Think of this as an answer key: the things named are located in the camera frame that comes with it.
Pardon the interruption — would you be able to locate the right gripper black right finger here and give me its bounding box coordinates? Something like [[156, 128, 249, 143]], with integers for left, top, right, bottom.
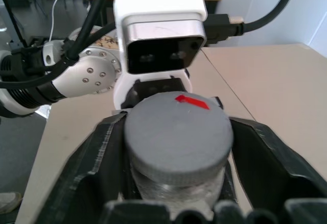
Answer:
[[224, 116, 327, 224]]

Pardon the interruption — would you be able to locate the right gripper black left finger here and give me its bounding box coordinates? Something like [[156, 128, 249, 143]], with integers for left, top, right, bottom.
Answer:
[[35, 111, 133, 224]]

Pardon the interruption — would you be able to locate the grey jar lid red arrow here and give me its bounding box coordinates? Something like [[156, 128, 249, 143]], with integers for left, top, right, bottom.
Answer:
[[123, 92, 235, 184]]

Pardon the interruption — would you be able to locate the clear ribbed jar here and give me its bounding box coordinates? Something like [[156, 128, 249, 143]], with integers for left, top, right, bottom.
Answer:
[[129, 161, 228, 211]]

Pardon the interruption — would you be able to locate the grey shoe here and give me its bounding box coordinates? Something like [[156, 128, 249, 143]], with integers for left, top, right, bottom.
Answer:
[[0, 191, 23, 214]]

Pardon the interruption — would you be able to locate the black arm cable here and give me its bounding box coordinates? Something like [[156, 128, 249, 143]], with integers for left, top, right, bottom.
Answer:
[[0, 0, 119, 88]]

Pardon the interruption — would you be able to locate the black camera plug cable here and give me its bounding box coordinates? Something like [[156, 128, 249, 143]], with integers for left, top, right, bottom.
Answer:
[[203, 0, 299, 47]]

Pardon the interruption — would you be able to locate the thin white cable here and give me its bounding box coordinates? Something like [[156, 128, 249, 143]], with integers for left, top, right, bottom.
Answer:
[[50, 0, 64, 42]]

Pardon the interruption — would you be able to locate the black metal frame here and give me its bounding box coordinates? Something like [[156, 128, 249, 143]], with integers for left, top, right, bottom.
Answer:
[[0, 0, 34, 48]]

